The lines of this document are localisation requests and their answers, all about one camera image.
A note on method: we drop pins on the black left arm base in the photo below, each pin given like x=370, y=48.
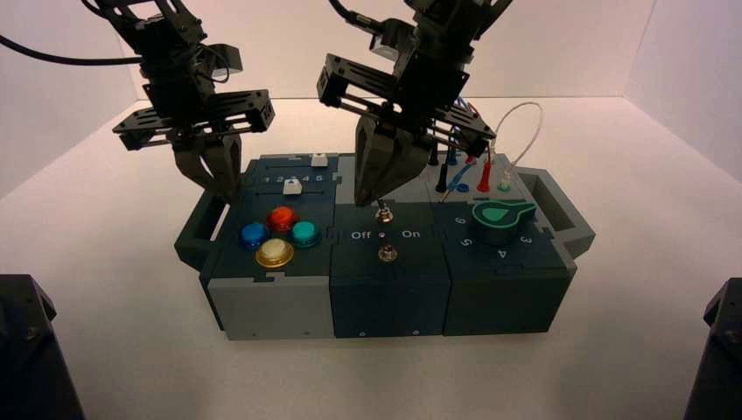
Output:
x=29, y=359

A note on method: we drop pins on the metal toggle switch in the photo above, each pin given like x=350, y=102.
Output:
x=382, y=214
x=386, y=253

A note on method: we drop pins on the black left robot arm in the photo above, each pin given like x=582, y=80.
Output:
x=156, y=26

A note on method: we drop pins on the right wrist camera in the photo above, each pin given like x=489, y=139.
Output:
x=391, y=40

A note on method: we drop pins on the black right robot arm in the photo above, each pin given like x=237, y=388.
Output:
x=458, y=23

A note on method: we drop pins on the green rotary knob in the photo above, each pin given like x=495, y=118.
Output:
x=497, y=221

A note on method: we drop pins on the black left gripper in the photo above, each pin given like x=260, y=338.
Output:
x=174, y=87

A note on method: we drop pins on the blue round push button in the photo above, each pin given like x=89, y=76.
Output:
x=254, y=235

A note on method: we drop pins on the teal round push button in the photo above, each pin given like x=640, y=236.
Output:
x=305, y=233

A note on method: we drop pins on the dark teal grey task box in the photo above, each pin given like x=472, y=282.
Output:
x=388, y=301

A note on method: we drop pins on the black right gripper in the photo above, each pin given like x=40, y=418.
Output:
x=432, y=87

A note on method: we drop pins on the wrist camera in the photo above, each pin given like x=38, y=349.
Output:
x=226, y=61
x=391, y=40

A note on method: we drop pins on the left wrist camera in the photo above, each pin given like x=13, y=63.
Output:
x=226, y=61

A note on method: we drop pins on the yellow round push button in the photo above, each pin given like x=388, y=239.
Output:
x=274, y=253

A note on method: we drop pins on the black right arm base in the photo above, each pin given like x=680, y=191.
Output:
x=721, y=365

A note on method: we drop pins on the orange round push button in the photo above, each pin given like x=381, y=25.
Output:
x=282, y=218

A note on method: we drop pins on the white slider knob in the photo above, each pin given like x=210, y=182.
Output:
x=318, y=159
x=291, y=186

